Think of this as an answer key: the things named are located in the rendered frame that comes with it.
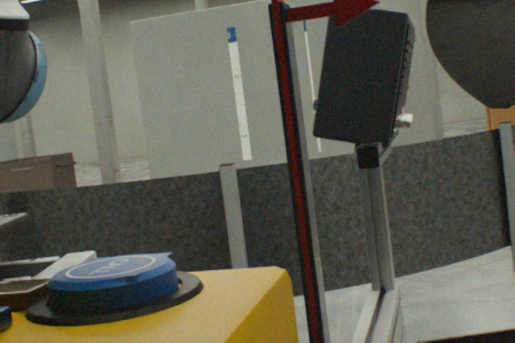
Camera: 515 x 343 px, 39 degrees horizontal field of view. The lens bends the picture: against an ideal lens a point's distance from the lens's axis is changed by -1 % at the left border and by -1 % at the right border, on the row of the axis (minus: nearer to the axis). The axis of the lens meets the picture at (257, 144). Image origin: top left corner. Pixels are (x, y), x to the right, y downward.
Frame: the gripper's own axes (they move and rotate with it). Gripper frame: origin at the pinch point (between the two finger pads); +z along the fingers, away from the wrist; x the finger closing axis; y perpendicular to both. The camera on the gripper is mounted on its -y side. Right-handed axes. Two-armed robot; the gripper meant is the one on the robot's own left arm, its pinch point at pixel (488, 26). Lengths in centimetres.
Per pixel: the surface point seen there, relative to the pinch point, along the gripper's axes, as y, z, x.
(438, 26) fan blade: 6.1, 1.9, -3.2
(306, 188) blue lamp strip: 3.3, 10.1, -12.4
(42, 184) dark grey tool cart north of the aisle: -544, -118, -370
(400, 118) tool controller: -55, -9, -10
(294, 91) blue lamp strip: 4.9, 4.2, -12.3
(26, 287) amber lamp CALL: 26.9, 16.7, -17.0
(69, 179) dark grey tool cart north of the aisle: -575, -128, -359
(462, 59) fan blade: -0.4, 1.9, -1.9
